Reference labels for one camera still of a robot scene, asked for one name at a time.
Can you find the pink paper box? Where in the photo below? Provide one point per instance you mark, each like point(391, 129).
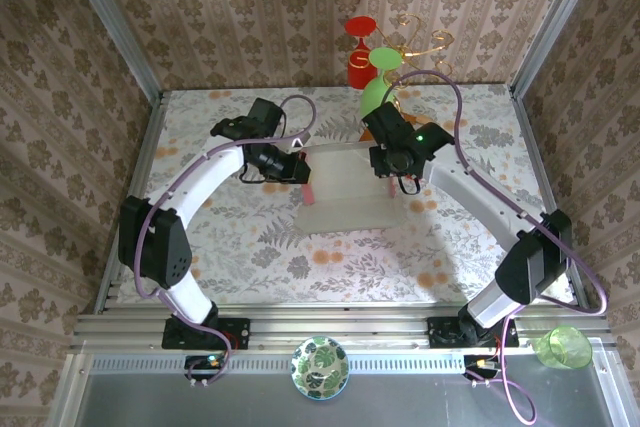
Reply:
point(345, 197)

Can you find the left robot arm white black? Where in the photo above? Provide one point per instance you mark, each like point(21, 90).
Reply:
point(210, 182)

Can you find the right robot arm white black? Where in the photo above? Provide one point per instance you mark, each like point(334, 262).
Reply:
point(465, 192)

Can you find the green wine glass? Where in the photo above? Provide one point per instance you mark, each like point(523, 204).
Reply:
point(372, 97)

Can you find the red wine glass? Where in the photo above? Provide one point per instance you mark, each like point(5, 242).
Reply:
point(357, 77)

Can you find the leaf pattern bowl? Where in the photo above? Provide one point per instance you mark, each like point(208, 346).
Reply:
point(320, 368)

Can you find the small black circuit board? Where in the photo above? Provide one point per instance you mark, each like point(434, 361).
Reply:
point(200, 363)
point(472, 363)

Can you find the green transparent cup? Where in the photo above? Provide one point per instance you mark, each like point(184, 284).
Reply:
point(565, 349)

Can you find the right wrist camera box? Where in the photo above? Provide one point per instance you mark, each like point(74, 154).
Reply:
point(390, 122)

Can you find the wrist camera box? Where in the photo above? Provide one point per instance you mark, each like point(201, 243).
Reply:
point(265, 114)
point(390, 122)

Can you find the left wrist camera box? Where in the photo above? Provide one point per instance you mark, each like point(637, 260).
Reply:
point(265, 114)

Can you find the aluminium table side rail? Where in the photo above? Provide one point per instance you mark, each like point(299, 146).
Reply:
point(531, 147)
point(142, 162)

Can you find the aluminium front rail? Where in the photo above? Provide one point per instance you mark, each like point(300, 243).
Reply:
point(340, 327)

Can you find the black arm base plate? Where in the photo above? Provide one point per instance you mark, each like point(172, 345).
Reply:
point(440, 334)
point(240, 334)

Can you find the aluminium frame post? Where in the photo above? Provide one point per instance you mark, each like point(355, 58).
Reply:
point(555, 22)
point(112, 22)

